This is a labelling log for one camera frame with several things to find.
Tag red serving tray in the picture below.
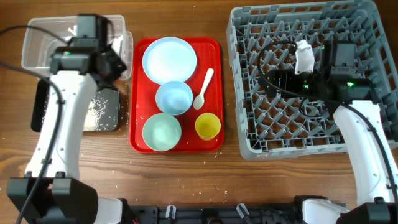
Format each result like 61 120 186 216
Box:
129 37 224 154

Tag light green bowl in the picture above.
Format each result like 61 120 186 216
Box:
142 113 182 152

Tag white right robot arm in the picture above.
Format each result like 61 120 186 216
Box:
259 40 397 223

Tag large light blue plate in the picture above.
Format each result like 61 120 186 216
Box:
142 37 197 85

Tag clear plastic waste bin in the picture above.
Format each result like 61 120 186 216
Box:
21 15 133 80

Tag brown carrot piece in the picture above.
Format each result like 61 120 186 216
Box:
113 80 129 95

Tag white crumpled paper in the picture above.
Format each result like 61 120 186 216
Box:
67 24 124 55

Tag white rice grains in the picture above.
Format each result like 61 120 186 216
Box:
83 90 120 132

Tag black waste tray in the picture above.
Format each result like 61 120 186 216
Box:
30 80 121 132

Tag yellow plastic cup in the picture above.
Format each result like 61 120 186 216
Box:
195 113 221 141

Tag grey dishwasher rack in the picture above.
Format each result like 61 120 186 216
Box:
226 1 397 160

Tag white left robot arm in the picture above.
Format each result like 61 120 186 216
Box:
7 14 134 223

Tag white plastic spoon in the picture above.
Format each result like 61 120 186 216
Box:
193 68 214 110

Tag light blue bowl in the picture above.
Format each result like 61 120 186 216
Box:
155 81 193 116

